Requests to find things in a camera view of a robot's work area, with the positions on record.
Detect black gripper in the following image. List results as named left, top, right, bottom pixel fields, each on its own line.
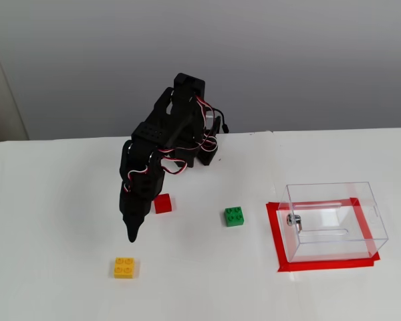
left=119, top=169, right=166, bottom=243

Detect yellow lego brick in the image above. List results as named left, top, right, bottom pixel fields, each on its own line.
left=113, top=256, right=141, bottom=280

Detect red lego brick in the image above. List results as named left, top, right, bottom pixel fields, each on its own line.
left=152, top=193, right=175, bottom=214

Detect green lego brick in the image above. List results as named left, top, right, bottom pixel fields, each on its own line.
left=224, top=206, right=245, bottom=227

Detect transparent plastic box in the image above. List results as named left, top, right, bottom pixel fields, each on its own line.
left=277, top=181, right=390, bottom=264

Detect red tape square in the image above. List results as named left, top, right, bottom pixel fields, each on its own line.
left=265, top=197, right=381, bottom=274

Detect metal cam lock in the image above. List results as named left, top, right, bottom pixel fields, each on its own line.
left=286, top=213, right=303, bottom=233

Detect gripper servo cable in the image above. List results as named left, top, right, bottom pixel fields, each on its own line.
left=126, top=146, right=188, bottom=192

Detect arm servo cable loops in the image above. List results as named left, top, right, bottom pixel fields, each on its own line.
left=195, top=95, right=229, bottom=154

